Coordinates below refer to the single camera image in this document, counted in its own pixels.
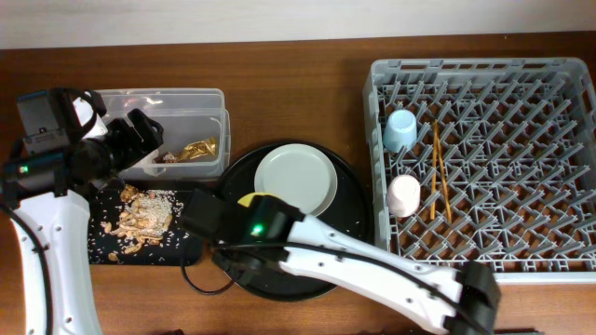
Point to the pink plastic cup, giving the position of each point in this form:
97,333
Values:
403,196

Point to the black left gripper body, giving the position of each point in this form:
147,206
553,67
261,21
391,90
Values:
123,148

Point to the clear plastic waste bin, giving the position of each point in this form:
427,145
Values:
187,115

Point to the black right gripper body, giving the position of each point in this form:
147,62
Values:
228,256

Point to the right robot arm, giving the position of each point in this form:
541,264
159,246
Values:
439,299

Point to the light blue plastic cup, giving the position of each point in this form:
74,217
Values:
400,131

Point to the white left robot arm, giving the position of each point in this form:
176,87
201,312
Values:
44,184

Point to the wooden chopstick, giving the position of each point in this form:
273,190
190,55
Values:
432,213
444,185

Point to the food scraps pile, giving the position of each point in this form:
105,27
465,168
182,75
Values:
133,226

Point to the black rectangular tray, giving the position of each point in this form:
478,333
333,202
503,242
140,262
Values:
186,246

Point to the round black serving tray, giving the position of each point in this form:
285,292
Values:
350,212

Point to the grey round plate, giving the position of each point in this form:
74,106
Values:
300,175

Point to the grey dishwasher rack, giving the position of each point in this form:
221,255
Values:
518,145

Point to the gold candy wrapper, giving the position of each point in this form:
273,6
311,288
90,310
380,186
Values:
191,151

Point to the yellow bowl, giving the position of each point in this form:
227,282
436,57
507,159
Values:
246,200

